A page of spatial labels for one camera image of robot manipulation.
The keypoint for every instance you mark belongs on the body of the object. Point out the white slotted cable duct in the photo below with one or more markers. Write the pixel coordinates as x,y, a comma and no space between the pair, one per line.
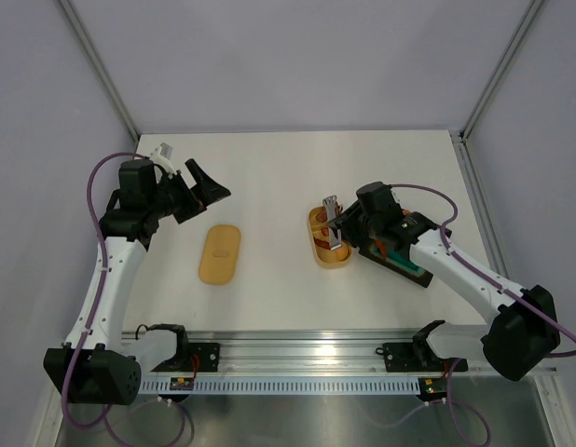
289,386

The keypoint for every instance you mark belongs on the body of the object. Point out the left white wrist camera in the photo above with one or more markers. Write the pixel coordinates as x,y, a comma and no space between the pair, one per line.
162,157

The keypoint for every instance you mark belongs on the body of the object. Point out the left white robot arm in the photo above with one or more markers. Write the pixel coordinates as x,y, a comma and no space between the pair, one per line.
92,365

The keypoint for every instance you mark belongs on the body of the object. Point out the pink meat slice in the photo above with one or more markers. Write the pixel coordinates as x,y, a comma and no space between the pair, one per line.
321,217

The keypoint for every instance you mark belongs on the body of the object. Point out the tan lunch box lid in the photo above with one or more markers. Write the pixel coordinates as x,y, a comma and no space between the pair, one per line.
220,255

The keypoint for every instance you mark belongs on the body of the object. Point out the tan lunch box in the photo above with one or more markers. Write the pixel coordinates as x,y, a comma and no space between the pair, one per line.
325,259

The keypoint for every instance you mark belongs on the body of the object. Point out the right aluminium frame post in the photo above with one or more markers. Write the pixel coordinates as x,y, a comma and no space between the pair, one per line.
511,51

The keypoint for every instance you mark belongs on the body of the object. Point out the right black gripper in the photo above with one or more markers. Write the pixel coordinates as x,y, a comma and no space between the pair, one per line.
347,220

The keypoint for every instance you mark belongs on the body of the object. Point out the aluminium frame post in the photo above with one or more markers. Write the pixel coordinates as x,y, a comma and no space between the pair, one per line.
511,51
87,47

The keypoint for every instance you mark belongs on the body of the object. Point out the black teal square plate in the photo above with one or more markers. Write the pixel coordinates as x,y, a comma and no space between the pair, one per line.
389,244

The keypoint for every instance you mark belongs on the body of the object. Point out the black base bracket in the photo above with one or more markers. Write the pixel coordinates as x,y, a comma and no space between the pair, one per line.
203,356
402,356

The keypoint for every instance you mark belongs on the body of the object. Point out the pale orange food piece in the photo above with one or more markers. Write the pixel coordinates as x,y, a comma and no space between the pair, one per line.
342,253

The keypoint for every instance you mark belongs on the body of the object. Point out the left black base bracket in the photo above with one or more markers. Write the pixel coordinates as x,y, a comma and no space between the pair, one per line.
203,356

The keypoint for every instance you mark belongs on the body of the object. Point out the metal tongs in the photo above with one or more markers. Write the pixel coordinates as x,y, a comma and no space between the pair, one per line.
332,210

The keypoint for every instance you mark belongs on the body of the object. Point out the left aluminium frame post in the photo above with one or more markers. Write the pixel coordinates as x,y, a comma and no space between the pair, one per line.
87,47

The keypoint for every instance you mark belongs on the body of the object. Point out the right black base bracket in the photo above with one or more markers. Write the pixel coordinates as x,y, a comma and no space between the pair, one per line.
402,356

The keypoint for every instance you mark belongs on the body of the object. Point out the aluminium mounting rail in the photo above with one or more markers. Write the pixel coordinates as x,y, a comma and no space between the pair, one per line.
301,353

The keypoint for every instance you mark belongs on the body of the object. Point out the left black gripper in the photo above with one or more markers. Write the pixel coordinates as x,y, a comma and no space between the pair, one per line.
197,198

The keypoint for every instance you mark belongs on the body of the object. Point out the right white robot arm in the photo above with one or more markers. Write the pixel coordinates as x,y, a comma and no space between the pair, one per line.
519,328

